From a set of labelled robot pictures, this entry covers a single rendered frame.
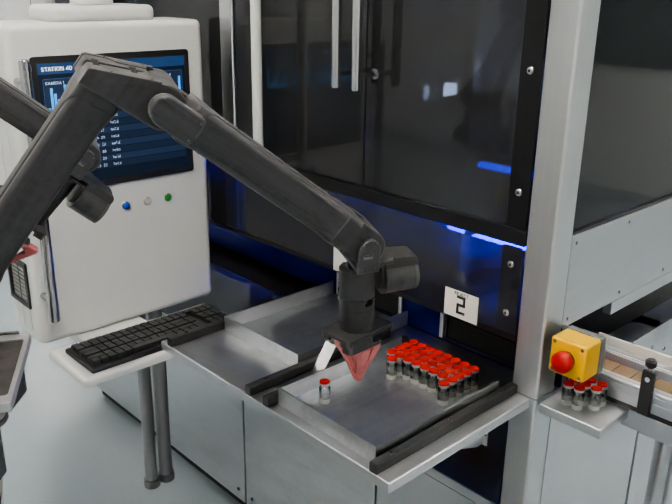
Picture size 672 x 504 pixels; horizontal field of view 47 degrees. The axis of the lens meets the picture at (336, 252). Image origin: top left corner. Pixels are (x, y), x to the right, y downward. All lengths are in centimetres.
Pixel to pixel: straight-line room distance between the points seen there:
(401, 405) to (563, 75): 67
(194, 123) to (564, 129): 68
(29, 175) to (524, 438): 106
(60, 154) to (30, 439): 228
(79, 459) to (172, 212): 125
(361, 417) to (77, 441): 183
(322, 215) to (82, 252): 96
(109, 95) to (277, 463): 154
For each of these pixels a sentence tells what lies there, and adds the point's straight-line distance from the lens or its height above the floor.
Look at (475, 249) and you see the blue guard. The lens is 153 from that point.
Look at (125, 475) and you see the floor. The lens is 289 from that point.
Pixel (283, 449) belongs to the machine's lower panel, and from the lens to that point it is 225.
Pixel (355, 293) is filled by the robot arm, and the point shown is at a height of 118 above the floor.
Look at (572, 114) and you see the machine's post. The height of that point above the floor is 143.
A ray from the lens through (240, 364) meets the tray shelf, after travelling 164.
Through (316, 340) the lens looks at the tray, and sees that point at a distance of 173.
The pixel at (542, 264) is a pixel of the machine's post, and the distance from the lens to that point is 145.
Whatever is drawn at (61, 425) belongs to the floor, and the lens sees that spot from 324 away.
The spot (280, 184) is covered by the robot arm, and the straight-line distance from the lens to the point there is 106.
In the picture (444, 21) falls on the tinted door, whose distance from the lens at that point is 153.
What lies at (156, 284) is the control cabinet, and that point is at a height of 88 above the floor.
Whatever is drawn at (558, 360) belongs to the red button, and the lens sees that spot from 145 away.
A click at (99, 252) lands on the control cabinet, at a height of 100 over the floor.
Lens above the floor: 164
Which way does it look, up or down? 19 degrees down
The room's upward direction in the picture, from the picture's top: 1 degrees clockwise
